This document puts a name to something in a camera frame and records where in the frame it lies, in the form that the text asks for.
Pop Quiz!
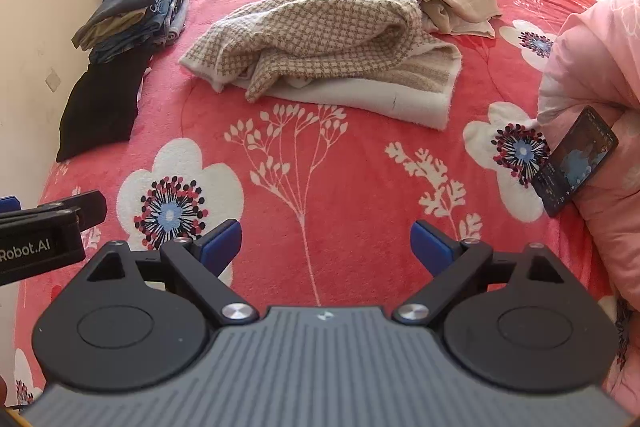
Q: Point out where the red floral blanket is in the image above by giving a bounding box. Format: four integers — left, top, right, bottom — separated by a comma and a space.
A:
15, 0, 621, 408

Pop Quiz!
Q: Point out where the stack of folded clothes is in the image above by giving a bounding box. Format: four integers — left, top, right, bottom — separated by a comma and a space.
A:
89, 0, 190, 64

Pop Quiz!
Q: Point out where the khaki folded garment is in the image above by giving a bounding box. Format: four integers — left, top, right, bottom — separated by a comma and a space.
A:
72, 6, 151, 50

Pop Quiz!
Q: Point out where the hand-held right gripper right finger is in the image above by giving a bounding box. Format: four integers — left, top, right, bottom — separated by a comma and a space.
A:
392, 219, 566, 325

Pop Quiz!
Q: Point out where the pink quilt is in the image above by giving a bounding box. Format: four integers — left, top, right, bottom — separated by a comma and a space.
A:
537, 0, 640, 408

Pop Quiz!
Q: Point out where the beige houndstooth knit sweater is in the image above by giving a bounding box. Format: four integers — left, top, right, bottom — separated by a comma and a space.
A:
179, 0, 463, 131

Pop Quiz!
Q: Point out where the white garment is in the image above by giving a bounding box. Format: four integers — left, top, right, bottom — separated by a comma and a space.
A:
420, 0, 497, 39

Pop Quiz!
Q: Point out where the black folded garment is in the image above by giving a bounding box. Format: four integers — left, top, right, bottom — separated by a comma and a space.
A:
56, 43, 155, 164

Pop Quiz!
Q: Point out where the black smartphone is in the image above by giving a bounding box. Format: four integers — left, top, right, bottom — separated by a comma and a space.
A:
531, 105, 620, 219

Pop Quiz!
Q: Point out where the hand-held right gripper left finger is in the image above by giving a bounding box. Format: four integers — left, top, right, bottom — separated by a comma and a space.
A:
86, 219, 260, 325

